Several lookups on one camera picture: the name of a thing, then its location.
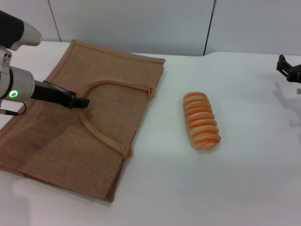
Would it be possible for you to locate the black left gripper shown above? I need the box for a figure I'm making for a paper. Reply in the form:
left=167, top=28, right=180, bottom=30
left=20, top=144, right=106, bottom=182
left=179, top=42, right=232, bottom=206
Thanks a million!
left=32, top=80, right=90, bottom=109

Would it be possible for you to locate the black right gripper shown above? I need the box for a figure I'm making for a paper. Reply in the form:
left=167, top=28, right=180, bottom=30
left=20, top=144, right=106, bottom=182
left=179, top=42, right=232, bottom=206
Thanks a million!
left=276, top=54, right=301, bottom=83

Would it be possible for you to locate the brown jute handbag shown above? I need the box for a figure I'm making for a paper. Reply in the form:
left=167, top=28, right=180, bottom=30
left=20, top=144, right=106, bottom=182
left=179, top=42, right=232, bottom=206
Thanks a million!
left=0, top=39, right=166, bottom=202

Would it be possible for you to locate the orange striped bread loaf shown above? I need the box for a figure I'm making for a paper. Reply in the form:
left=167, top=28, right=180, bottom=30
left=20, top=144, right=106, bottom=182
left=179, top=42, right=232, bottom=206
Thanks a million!
left=182, top=91, right=222, bottom=151

